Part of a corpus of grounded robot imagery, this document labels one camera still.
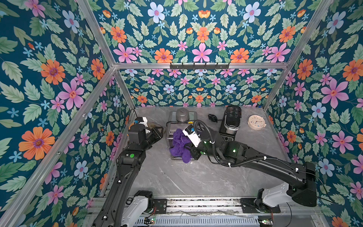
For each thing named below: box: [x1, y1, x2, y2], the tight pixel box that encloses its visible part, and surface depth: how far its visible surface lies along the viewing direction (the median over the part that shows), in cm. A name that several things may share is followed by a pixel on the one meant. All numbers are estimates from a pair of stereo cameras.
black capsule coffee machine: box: [219, 104, 242, 142], surface depth 87 cm
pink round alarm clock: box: [247, 114, 267, 131], surface depth 110 cm
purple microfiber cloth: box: [169, 128, 192, 164], surface depth 66 cm
